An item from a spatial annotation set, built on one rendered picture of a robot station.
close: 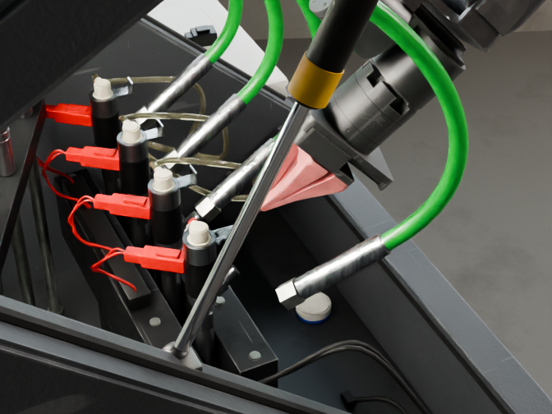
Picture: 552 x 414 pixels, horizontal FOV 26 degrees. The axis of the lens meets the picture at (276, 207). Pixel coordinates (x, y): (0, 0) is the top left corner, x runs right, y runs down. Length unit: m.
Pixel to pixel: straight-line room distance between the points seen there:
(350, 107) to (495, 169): 2.00
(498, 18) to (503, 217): 1.89
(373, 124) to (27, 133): 0.35
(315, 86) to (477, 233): 2.23
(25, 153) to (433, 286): 0.41
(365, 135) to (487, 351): 0.28
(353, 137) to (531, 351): 1.58
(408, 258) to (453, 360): 0.12
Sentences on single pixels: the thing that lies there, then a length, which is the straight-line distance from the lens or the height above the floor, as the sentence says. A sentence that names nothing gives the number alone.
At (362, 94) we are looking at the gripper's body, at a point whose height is 1.23.
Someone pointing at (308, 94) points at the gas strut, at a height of 1.46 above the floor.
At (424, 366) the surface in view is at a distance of 1.21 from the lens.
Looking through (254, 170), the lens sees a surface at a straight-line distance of 1.08.
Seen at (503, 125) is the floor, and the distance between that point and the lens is 3.09.
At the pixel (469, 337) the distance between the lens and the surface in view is 1.14.
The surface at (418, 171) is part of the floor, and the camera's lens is 2.90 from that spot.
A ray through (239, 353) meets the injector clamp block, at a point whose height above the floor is 0.98.
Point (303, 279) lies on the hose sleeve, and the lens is 0.93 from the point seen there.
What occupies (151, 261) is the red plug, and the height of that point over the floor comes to 1.07.
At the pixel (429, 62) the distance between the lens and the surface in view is 0.81.
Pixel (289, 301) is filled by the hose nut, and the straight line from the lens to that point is 0.93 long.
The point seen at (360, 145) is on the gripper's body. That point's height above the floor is 1.19.
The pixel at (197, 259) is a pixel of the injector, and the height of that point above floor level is 1.09.
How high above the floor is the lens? 1.75
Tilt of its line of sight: 39 degrees down
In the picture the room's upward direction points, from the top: straight up
